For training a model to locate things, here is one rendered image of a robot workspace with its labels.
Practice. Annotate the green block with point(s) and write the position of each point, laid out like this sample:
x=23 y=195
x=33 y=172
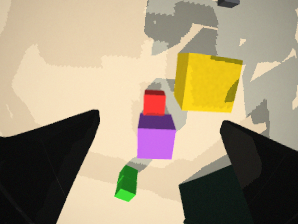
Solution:
x=126 y=189
x=128 y=172

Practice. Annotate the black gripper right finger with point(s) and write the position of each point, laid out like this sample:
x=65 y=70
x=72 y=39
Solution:
x=267 y=172

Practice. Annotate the red block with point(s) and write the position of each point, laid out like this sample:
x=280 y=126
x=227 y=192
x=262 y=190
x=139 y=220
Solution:
x=154 y=103

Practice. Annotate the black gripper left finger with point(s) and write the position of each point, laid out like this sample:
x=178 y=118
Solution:
x=38 y=167

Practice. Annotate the yellow block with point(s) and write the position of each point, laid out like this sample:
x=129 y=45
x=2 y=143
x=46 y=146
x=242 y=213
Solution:
x=206 y=83

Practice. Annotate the purple cube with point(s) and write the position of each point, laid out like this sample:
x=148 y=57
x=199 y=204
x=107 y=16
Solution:
x=156 y=136

